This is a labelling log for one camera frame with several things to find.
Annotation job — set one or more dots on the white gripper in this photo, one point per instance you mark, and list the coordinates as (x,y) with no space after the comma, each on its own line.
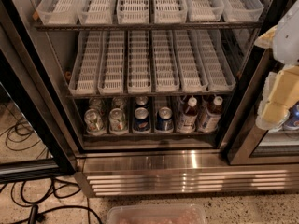
(288,39)

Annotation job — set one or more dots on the blue pepsi can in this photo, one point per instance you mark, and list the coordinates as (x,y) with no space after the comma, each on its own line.
(165,120)
(142,101)
(141,120)

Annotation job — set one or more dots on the blue can behind right door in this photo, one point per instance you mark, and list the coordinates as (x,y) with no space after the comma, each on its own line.
(292,123)

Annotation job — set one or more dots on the right fridge glass door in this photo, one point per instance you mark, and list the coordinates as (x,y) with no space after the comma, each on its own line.
(252,145)

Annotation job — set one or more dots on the silver green can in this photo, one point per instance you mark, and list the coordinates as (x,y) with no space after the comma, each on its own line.
(117,122)
(94,122)

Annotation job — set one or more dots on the silver can rear left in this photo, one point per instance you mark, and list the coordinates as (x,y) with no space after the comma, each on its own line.
(98,104)

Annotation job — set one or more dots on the silver green can front left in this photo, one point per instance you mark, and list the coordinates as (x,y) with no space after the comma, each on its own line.
(94,122)

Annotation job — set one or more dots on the stainless fridge base grille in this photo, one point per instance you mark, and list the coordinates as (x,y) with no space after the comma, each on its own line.
(177,172)

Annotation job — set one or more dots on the open glass fridge door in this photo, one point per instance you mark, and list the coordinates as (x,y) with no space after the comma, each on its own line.
(32,96)

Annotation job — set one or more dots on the tea bottle white cap right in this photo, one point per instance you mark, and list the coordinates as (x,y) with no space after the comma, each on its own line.
(211,115)

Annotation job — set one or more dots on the tea bottle white cap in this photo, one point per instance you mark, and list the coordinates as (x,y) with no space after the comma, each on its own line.
(187,116)
(211,115)

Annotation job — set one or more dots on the tea bottle white cap left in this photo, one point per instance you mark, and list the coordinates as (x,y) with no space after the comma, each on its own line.
(187,116)

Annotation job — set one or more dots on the clear plastic container on floor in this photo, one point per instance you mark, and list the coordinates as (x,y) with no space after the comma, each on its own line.
(157,214)

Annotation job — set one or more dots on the middle wire shelf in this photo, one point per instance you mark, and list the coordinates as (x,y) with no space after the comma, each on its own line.
(151,94)

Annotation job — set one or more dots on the wire shelf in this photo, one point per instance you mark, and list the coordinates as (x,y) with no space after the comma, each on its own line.
(151,94)
(151,26)

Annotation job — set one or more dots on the top wire shelf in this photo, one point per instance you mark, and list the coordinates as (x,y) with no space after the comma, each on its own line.
(151,26)

